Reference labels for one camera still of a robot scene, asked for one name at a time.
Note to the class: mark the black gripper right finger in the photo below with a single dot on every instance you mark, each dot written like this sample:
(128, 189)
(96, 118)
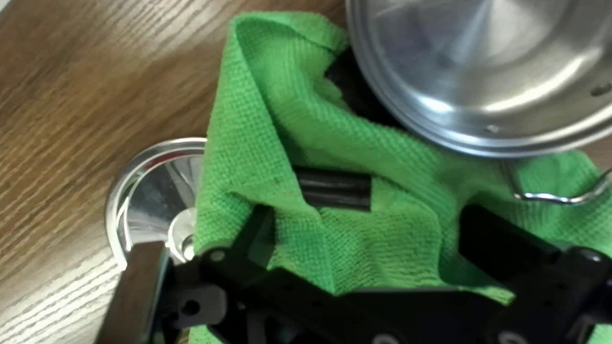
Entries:
(517, 257)

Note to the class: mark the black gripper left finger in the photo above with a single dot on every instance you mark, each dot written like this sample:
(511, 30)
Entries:
(251, 250)

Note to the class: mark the green towel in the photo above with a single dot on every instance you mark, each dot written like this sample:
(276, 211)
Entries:
(358, 204)

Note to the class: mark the steel pot lid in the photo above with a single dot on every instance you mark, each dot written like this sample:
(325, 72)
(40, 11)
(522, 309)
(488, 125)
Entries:
(153, 200)

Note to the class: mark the steel pot with handles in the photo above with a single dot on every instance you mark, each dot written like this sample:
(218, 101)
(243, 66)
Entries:
(495, 80)

